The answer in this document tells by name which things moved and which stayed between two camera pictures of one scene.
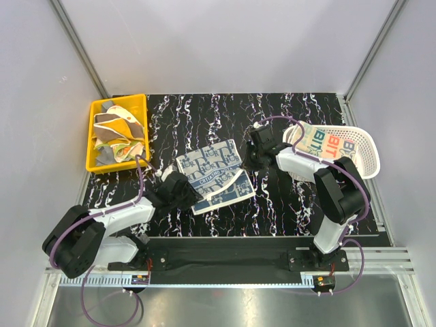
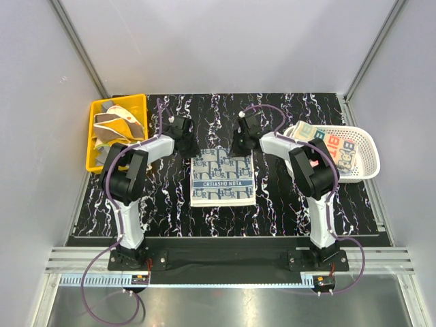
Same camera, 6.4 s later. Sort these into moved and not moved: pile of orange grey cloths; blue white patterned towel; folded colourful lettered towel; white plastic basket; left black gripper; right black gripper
Moved: left black gripper; right black gripper; blue white patterned towel
Not moved: white plastic basket; folded colourful lettered towel; pile of orange grey cloths
